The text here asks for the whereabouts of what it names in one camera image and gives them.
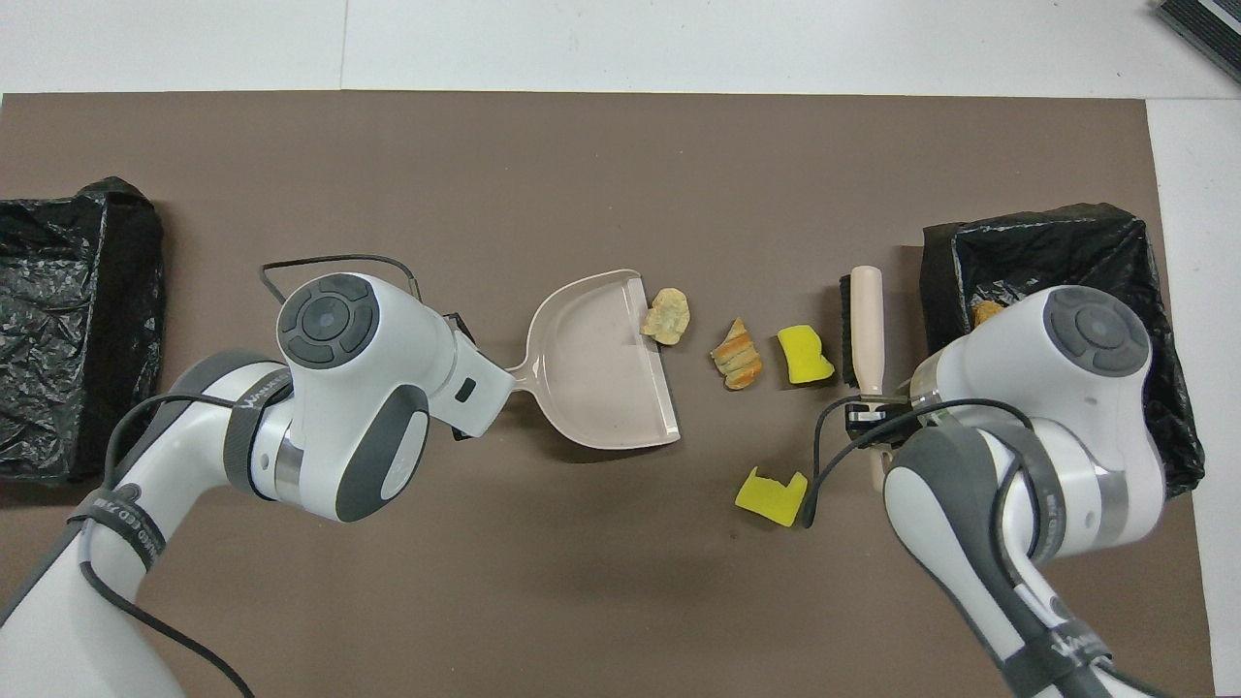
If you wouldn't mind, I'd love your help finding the beige hand brush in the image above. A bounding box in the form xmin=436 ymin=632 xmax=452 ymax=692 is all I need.
xmin=839 ymin=265 xmax=891 ymax=493

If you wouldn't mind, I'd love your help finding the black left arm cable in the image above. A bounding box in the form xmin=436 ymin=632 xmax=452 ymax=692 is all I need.
xmin=76 ymin=254 xmax=423 ymax=698

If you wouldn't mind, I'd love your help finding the striped croissant piece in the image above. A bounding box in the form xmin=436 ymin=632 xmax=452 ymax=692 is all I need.
xmin=711 ymin=318 xmax=764 ymax=391

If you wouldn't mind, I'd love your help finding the notched yellow sponge piece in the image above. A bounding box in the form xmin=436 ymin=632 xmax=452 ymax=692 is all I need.
xmin=735 ymin=467 xmax=810 ymax=528

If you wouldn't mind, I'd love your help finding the pale bread piece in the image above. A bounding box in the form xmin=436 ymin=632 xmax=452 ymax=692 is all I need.
xmin=640 ymin=288 xmax=692 ymax=346

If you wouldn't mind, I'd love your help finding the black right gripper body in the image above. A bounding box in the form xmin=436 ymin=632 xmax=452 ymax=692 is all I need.
xmin=875 ymin=393 xmax=922 ymax=452

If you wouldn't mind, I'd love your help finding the beige plastic dustpan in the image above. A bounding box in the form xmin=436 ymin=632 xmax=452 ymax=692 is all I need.
xmin=499 ymin=269 xmax=682 ymax=451

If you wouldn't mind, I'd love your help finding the black bag lined bin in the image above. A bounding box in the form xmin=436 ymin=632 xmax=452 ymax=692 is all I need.
xmin=919 ymin=202 xmax=1206 ymax=500
xmin=0 ymin=176 xmax=168 ymax=486

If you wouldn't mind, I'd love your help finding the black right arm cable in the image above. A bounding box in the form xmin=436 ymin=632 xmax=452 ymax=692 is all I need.
xmin=801 ymin=396 xmax=1034 ymax=529

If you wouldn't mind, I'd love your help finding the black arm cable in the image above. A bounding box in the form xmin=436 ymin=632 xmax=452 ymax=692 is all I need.
xmin=76 ymin=254 xmax=423 ymax=698
xmin=801 ymin=396 xmax=1034 ymax=529

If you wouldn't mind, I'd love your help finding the dark ribbed box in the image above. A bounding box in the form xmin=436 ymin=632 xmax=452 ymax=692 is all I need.
xmin=1154 ymin=0 xmax=1241 ymax=86

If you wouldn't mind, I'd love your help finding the brown table mat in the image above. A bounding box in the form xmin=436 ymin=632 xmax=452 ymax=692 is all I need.
xmin=0 ymin=92 xmax=1213 ymax=698

